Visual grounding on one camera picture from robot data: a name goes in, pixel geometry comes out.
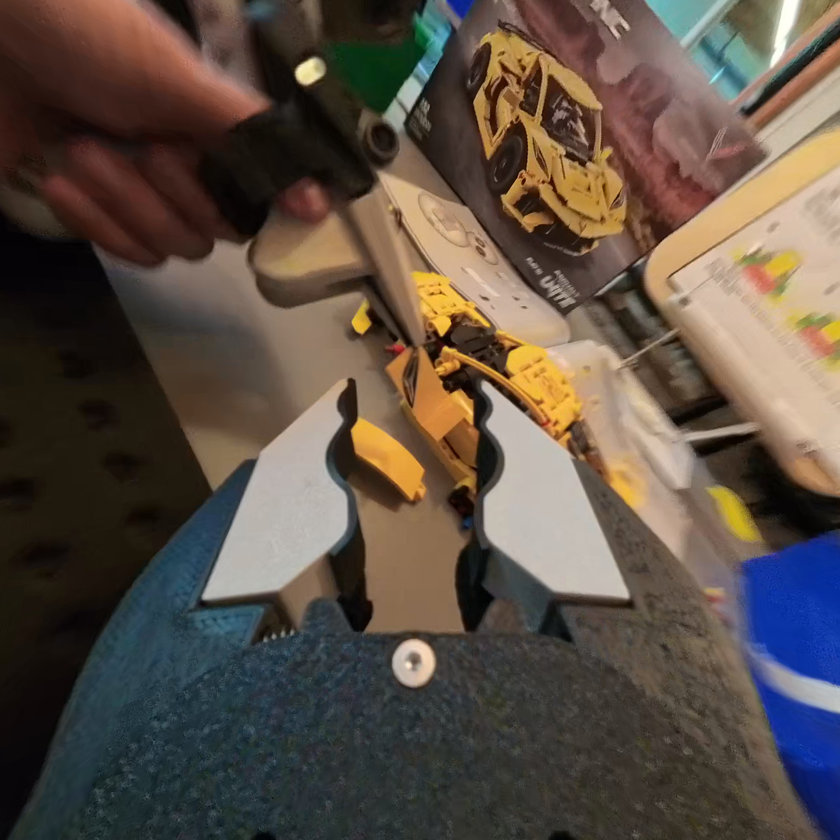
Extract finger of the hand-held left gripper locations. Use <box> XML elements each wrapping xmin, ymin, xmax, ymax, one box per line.
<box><xmin>348</xmin><ymin>185</ymin><xmax>429</xmax><ymax>347</ymax></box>

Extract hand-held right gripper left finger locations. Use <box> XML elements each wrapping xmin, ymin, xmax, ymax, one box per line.
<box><xmin>199</xmin><ymin>377</ymin><xmax>368</xmax><ymax>632</ymax></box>

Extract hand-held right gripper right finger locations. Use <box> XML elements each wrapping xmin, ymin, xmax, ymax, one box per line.
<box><xmin>456</xmin><ymin>382</ymin><xmax>632</xmax><ymax>634</ymax></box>

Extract yellow curved car panel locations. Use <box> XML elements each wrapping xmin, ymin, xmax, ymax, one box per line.
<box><xmin>350</xmin><ymin>419</ymin><xmax>429</xmax><ymax>504</ymax></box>

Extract yellow toy brick car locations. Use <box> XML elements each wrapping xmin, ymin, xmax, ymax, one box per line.
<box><xmin>386</xmin><ymin>271</ymin><xmax>593</xmax><ymax>516</ymax></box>

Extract grey desk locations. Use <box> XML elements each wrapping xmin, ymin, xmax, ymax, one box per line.
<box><xmin>95</xmin><ymin>118</ymin><xmax>697</xmax><ymax>634</ymax></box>

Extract person's left hand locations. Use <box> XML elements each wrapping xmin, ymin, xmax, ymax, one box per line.
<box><xmin>0</xmin><ymin>0</ymin><xmax>331</xmax><ymax>266</ymax></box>

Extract black toy tyre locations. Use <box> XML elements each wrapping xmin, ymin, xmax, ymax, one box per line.
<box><xmin>356</xmin><ymin>117</ymin><xmax>403</xmax><ymax>166</ymax></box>

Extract green bin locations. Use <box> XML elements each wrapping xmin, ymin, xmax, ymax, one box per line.
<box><xmin>327</xmin><ymin>18</ymin><xmax>431</xmax><ymax>114</ymax></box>

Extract white instruction booklet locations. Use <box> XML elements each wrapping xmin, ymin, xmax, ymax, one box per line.
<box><xmin>379</xmin><ymin>172</ymin><xmax>573</xmax><ymax>350</ymax></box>

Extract clear plastic bag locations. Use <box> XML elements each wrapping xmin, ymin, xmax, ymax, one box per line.
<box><xmin>556</xmin><ymin>340</ymin><xmax>698</xmax><ymax>509</ymax></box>

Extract small yellow brick piece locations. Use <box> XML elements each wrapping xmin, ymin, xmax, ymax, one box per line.
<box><xmin>707</xmin><ymin>484</ymin><xmax>763</xmax><ymax>544</ymax></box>

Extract black storage shelf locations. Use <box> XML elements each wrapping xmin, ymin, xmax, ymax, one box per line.
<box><xmin>589</xmin><ymin>274</ymin><xmax>726</xmax><ymax>424</ymax></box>

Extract toy car box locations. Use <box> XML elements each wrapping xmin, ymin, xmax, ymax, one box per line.
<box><xmin>403</xmin><ymin>0</ymin><xmax>769</xmax><ymax>317</ymax></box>

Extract blue container white stripe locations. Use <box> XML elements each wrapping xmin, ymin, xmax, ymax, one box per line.
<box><xmin>740</xmin><ymin>535</ymin><xmax>840</xmax><ymax>837</ymax></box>

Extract clipboard with instruction sheet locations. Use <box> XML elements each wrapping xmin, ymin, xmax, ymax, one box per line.
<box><xmin>642</xmin><ymin>130</ymin><xmax>840</xmax><ymax>496</ymax></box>

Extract printed instruction sheet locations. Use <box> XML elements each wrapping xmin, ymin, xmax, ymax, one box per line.
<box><xmin>668</xmin><ymin>167</ymin><xmax>840</xmax><ymax>463</ymax></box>

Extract white cord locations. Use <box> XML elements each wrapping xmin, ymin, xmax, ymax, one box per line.
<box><xmin>681</xmin><ymin>422</ymin><xmax>760</xmax><ymax>442</ymax></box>
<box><xmin>616</xmin><ymin>327</ymin><xmax>681</xmax><ymax>370</ymax></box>

